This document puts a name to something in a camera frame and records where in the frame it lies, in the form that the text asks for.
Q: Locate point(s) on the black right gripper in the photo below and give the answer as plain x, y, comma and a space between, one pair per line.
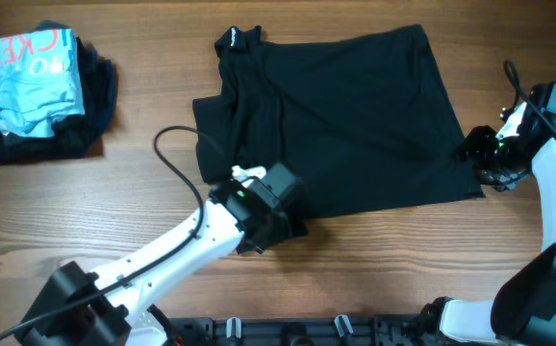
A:
473, 150

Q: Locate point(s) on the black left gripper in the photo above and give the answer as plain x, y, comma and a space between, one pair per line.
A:
283, 224

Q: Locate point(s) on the black t-shirt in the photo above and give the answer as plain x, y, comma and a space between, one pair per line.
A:
365, 122

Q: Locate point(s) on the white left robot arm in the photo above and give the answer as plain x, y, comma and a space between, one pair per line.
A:
109, 305

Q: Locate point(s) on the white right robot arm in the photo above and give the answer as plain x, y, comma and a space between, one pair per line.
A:
523, 311

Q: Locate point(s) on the dark navy garment pile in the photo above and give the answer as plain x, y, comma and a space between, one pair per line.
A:
76, 134

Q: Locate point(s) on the light blue printed t-shirt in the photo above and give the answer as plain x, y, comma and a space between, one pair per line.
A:
40, 82

